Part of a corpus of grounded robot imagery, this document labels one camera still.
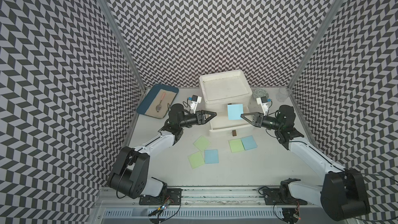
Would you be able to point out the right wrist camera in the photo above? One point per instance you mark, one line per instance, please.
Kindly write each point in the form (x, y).
(265, 104)

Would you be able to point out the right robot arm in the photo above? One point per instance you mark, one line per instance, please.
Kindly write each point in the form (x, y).
(342, 193)

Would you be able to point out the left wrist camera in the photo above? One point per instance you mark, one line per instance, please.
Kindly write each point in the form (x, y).
(194, 102)

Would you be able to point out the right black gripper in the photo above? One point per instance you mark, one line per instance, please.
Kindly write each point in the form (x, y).
(253, 123)

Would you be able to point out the aluminium front rail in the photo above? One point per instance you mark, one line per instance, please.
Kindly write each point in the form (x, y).
(194, 196)

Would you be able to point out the white drawer cabinet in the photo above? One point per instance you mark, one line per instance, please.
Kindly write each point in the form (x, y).
(219, 89)

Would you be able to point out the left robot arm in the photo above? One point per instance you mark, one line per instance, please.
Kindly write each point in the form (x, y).
(129, 175)

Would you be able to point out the blue tray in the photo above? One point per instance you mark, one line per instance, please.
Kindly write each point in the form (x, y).
(151, 95)

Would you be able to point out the blue sticky note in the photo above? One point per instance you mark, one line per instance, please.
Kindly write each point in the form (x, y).
(235, 111)
(211, 156)
(249, 143)

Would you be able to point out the green sticky note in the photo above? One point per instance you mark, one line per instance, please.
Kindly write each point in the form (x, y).
(196, 160)
(201, 143)
(236, 145)

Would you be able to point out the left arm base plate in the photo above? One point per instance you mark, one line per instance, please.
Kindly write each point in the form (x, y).
(172, 196)

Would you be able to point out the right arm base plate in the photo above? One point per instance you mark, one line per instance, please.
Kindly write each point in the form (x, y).
(279, 196)

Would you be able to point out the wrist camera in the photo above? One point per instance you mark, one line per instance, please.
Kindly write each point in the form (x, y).
(194, 102)
(265, 104)

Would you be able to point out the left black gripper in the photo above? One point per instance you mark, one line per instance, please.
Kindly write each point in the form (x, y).
(212, 114)

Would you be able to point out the clear glass cup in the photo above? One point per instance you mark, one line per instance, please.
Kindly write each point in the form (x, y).
(283, 94)

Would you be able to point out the beige tray liner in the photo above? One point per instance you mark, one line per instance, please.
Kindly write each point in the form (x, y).
(169, 97)

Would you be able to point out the pink handled spoon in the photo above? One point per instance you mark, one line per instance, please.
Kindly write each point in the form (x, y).
(159, 106)

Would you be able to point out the green patterned small dish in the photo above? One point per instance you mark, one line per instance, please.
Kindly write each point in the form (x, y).
(259, 93)

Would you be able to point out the blue sticky note top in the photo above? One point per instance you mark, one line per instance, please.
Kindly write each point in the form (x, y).
(249, 143)

